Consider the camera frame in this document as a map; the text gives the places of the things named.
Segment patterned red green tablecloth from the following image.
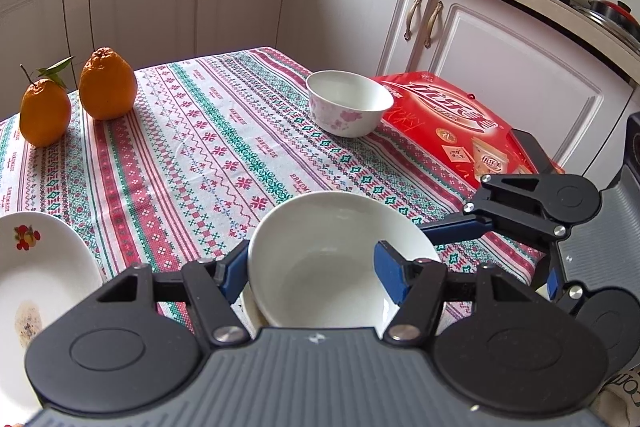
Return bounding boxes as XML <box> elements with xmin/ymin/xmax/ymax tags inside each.
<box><xmin>0</xmin><ymin>47</ymin><xmax>551</xmax><ymax>328</ymax></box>

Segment black phone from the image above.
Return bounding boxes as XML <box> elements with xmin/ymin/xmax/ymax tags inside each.
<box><xmin>509</xmin><ymin>129</ymin><xmax>557</xmax><ymax>176</ymax></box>

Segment white fruit print plate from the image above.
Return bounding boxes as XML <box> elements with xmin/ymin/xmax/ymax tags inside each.
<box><xmin>0</xmin><ymin>212</ymin><xmax>104</xmax><ymax>414</ymax></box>

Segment white kitchen cabinets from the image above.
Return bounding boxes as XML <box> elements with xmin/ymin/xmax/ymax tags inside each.
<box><xmin>0</xmin><ymin>0</ymin><xmax>640</xmax><ymax>188</ymax></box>

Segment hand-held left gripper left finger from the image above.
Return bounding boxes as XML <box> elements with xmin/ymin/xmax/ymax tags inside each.
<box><xmin>94</xmin><ymin>239</ymin><xmax>252</xmax><ymax>349</ymax></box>

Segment orange with green leaf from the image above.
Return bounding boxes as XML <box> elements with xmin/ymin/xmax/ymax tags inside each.
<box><xmin>19</xmin><ymin>56</ymin><xmax>75</xmax><ymax>148</ymax></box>

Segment orange without leaf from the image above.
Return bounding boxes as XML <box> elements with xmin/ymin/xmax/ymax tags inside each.
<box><xmin>79</xmin><ymin>48</ymin><xmax>138</xmax><ymax>122</ymax></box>

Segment red gift box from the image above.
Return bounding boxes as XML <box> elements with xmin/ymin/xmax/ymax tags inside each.
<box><xmin>370</xmin><ymin>71</ymin><xmax>566</xmax><ymax>194</ymax></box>

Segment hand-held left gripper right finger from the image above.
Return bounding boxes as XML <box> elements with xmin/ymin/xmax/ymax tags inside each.
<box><xmin>374</xmin><ymin>241</ymin><xmax>541</xmax><ymax>348</ymax></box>

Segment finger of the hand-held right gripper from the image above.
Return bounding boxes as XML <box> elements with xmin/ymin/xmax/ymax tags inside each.
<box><xmin>535</xmin><ymin>252</ymin><xmax>586</xmax><ymax>313</ymax></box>
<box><xmin>422</xmin><ymin>174</ymin><xmax>568</xmax><ymax>250</ymax></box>

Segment pot with red lid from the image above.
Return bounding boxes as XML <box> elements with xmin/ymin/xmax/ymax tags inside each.
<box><xmin>587</xmin><ymin>0</ymin><xmax>640</xmax><ymax>42</ymax></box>

